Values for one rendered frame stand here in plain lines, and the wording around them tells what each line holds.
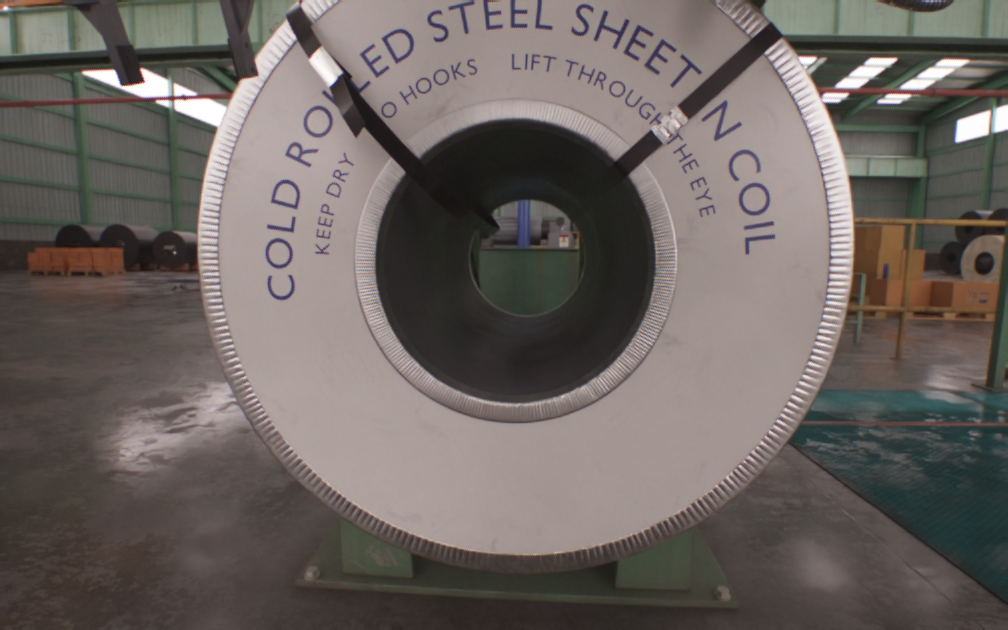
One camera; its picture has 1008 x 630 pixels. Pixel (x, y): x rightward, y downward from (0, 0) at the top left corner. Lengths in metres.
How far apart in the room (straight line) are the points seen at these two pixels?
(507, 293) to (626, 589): 2.39
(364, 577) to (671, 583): 0.73
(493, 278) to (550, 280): 0.39
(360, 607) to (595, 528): 0.59
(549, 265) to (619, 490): 2.52
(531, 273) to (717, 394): 2.52
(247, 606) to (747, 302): 1.24
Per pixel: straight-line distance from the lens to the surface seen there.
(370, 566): 1.37
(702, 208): 0.94
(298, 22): 1.03
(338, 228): 0.96
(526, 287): 3.39
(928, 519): 2.07
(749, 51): 1.01
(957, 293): 8.70
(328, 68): 0.96
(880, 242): 10.50
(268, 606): 1.39
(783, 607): 1.45
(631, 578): 1.33
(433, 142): 0.93
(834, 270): 1.03
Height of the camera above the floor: 0.80
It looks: 7 degrees down
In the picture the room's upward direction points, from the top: 1 degrees clockwise
